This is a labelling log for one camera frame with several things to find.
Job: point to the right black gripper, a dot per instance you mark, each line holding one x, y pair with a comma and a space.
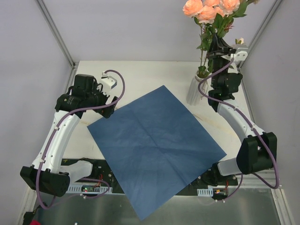
217, 55

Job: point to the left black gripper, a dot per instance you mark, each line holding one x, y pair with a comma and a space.
108, 108

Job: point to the pink flower stem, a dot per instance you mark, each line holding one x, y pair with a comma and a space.
226, 12
203, 12
239, 42

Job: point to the blue wrapping paper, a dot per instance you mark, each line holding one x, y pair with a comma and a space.
155, 147

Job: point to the cream printed ribbon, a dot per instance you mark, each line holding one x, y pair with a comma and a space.
214, 123

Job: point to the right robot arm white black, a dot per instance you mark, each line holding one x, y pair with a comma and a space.
258, 149

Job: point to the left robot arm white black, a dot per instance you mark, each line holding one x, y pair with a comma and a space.
50, 156

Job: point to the white ribbed ceramic vase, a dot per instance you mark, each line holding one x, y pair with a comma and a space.
194, 96

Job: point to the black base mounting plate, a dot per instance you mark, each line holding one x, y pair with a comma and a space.
102, 171

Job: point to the red black object corner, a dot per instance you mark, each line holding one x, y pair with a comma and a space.
28, 218

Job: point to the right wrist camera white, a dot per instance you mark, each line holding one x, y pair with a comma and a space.
241, 52

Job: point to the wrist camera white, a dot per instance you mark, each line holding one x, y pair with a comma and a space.
241, 52
106, 84

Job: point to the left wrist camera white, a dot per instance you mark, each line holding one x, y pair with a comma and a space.
106, 84

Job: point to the right aluminium frame post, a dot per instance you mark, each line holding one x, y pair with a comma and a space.
265, 22

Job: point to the aluminium frame post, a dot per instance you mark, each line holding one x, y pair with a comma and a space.
55, 32
265, 22

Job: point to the left white cable duct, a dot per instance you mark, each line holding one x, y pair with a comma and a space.
88, 189

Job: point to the white cable duct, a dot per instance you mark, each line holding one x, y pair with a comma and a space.
88, 189
208, 192

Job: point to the left aluminium frame post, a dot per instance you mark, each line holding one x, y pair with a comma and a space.
55, 32

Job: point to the right white cable duct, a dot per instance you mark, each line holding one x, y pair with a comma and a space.
208, 192

